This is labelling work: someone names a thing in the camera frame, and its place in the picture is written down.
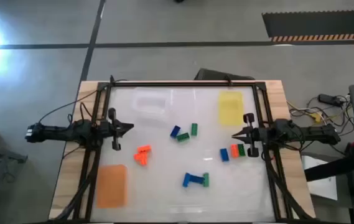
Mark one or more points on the orange plastic tray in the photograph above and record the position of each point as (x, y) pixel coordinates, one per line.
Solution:
(112, 186)

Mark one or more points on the clear plastic tray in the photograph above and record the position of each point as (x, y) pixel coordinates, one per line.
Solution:
(150, 104)

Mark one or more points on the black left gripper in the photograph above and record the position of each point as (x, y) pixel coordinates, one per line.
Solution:
(114, 130)

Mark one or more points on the white paper sheet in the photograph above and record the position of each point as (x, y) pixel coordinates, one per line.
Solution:
(319, 183)

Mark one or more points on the black hazard-striped floor mat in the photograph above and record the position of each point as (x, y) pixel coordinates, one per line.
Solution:
(319, 23)

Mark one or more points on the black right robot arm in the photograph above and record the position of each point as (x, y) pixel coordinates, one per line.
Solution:
(313, 133)

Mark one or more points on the yellow plastic tray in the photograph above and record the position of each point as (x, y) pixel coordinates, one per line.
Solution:
(231, 107)

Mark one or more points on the black aluminium table frame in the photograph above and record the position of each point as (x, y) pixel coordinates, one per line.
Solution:
(179, 84)

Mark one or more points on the black stand bar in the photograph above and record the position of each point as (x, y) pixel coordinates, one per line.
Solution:
(332, 168)

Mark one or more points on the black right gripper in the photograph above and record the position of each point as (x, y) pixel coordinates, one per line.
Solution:
(256, 137)

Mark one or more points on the blue toy brick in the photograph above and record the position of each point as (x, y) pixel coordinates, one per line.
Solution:
(197, 179)
(186, 180)
(175, 131)
(224, 154)

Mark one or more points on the black power adapter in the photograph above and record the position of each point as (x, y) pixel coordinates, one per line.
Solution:
(329, 99)

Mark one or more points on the green toy brick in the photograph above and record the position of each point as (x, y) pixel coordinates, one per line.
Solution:
(206, 180)
(183, 137)
(241, 150)
(194, 129)

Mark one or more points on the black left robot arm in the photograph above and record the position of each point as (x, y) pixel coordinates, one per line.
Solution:
(55, 132)

